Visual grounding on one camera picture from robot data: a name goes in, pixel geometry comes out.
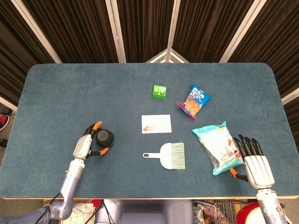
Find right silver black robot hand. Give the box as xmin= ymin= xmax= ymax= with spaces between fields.
xmin=229 ymin=134 xmax=276 ymax=190

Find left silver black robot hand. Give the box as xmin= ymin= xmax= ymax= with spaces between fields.
xmin=72 ymin=120 xmax=110 ymax=161

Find pale green hand brush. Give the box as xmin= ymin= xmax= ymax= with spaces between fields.
xmin=142 ymin=140 xmax=187 ymax=175

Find red and white ball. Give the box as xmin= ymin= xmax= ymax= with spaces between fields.
xmin=235 ymin=202 xmax=266 ymax=224

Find large teal clear food bag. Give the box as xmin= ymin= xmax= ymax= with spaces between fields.
xmin=192 ymin=120 xmax=246 ymax=176

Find colourful bags in cart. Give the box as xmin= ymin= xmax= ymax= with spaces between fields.
xmin=193 ymin=205 xmax=235 ymax=224

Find white grid pattern cloth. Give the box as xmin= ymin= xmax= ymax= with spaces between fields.
xmin=64 ymin=202 xmax=95 ymax=224

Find white printed card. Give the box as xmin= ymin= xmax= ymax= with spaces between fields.
xmin=141 ymin=114 xmax=172 ymax=134

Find red and black shoe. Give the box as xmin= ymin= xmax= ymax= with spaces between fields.
xmin=0 ymin=113 xmax=10 ymax=132

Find blue and red snack bag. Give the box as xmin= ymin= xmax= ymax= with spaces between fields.
xmin=176 ymin=84 xmax=212 ymax=120

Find green toy building block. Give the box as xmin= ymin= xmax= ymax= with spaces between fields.
xmin=151 ymin=84 xmax=167 ymax=100

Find brown pleated curtain panel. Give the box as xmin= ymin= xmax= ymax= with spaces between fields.
xmin=228 ymin=0 xmax=299 ymax=98
xmin=22 ymin=0 xmax=120 ymax=64
xmin=116 ymin=0 xmax=176 ymax=63
xmin=171 ymin=0 xmax=255 ymax=63
xmin=0 ymin=0 xmax=59 ymax=108

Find white triangular screen foot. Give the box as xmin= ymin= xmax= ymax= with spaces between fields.
xmin=146 ymin=48 xmax=190 ymax=63

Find metal wire cart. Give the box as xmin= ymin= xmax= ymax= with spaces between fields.
xmin=192 ymin=199 xmax=257 ymax=224

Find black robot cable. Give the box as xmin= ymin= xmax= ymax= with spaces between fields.
xmin=35 ymin=192 xmax=64 ymax=224

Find white screen frame rail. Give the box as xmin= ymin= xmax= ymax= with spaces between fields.
xmin=281 ymin=88 xmax=299 ymax=105
xmin=0 ymin=96 xmax=18 ymax=112

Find white screen frame post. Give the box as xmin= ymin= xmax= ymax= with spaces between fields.
xmin=219 ymin=0 xmax=261 ymax=63
xmin=105 ymin=0 xmax=127 ymax=63
xmin=166 ymin=0 xmax=182 ymax=51
xmin=10 ymin=0 xmax=63 ymax=64

